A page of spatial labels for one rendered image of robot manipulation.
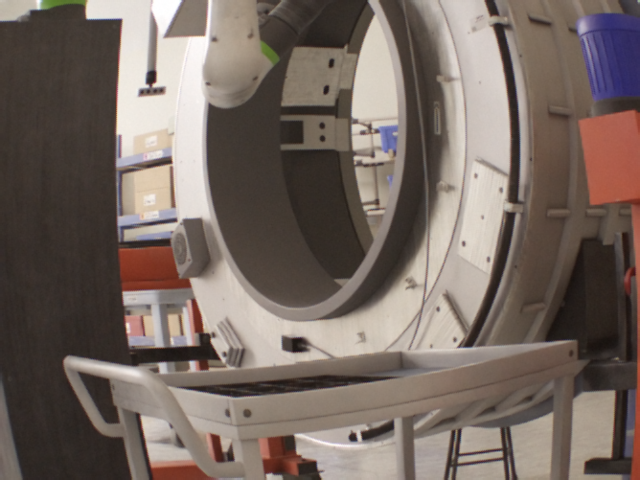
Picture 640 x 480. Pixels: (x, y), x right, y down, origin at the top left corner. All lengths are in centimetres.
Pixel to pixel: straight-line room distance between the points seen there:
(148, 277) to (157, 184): 434
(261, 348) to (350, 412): 123
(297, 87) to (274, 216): 35
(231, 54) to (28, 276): 52
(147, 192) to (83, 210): 576
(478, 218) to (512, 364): 45
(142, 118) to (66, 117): 658
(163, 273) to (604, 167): 219
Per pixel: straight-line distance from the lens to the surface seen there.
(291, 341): 223
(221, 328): 252
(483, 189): 172
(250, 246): 243
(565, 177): 172
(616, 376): 133
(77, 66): 178
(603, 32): 116
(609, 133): 113
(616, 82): 114
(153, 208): 745
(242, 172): 253
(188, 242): 259
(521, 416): 235
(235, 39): 167
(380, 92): 756
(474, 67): 175
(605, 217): 182
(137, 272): 312
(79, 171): 174
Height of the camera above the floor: 80
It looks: 2 degrees up
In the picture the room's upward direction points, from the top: 5 degrees counter-clockwise
